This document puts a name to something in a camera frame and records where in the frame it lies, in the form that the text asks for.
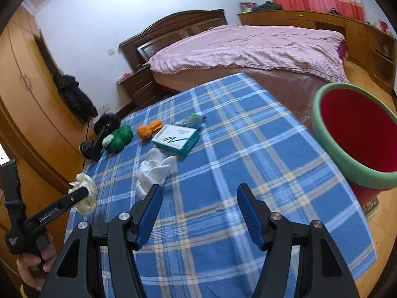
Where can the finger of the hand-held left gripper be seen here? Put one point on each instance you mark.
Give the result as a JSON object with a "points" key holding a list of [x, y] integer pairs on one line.
{"points": [[77, 197]]}

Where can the light wooden wardrobe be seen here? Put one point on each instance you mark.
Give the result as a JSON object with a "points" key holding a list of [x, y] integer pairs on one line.
{"points": [[24, 93]]}

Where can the dark wooden nightstand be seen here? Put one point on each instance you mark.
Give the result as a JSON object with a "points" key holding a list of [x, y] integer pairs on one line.
{"points": [[139, 88]]}

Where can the long wooden cabinet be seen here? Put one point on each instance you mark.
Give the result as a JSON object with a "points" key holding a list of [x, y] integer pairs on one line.
{"points": [[297, 18]]}

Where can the pink bedspread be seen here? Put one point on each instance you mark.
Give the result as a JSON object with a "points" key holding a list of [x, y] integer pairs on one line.
{"points": [[248, 46]]}

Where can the patterned floor mat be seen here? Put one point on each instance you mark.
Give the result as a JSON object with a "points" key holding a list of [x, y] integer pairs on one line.
{"points": [[370, 208]]}

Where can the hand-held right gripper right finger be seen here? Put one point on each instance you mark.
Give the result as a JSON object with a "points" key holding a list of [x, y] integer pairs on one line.
{"points": [[249, 217]]}

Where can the blue plaid blanket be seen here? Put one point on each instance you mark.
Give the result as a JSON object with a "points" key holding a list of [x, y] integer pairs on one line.
{"points": [[217, 167]]}

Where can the red bin with green rim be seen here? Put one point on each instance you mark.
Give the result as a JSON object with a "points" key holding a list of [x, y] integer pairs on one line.
{"points": [[363, 130]]}

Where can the black jacket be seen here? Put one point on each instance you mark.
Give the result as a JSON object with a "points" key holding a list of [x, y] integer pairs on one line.
{"points": [[74, 99]]}

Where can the dark clothes pile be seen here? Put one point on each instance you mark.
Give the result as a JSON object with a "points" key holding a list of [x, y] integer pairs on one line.
{"points": [[269, 6]]}

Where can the grey wrapper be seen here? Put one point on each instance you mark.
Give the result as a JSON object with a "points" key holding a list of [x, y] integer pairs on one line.
{"points": [[192, 121]]}

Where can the row of books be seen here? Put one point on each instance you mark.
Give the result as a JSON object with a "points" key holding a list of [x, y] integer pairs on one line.
{"points": [[248, 7]]}

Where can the wooden corner shelf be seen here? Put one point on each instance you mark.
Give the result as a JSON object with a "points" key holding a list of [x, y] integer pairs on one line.
{"points": [[381, 65]]}

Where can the wall light switch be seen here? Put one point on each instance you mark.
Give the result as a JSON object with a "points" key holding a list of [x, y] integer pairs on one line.
{"points": [[110, 51]]}

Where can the green plush toy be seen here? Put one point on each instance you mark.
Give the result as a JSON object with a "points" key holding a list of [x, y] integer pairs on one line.
{"points": [[119, 138]]}

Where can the orange plush toy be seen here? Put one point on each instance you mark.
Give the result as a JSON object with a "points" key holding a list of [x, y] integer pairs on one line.
{"points": [[149, 129]]}

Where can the black and red device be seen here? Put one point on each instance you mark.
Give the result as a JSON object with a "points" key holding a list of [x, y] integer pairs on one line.
{"points": [[334, 11]]}

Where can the dark wooden bed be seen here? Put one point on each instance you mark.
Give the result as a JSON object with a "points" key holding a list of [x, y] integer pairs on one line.
{"points": [[173, 28]]}

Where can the teal and white box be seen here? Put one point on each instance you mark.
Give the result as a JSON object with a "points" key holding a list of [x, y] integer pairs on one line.
{"points": [[176, 139]]}

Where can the white wall socket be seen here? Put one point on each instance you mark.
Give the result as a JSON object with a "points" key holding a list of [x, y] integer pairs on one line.
{"points": [[104, 107]]}

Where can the pink item on nightstand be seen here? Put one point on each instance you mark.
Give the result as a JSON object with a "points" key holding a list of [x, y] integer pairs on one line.
{"points": [[125, 76]]}

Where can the black dumbbell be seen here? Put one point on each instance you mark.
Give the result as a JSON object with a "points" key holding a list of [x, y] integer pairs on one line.
{"points": [[105, 124]]}

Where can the red box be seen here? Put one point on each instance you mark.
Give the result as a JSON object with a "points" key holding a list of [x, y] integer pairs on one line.
{"points": [[384, 26]]}

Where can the person's left hand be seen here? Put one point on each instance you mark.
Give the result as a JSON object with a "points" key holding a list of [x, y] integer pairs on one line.
{"points": [[31, 273]]}

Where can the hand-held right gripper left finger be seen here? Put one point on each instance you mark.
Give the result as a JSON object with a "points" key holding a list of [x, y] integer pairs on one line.
{"points": [[149, 214]]}

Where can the cream tissue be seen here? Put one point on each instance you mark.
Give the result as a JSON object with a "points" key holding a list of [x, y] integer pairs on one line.
{"points": [[85, 181]]}

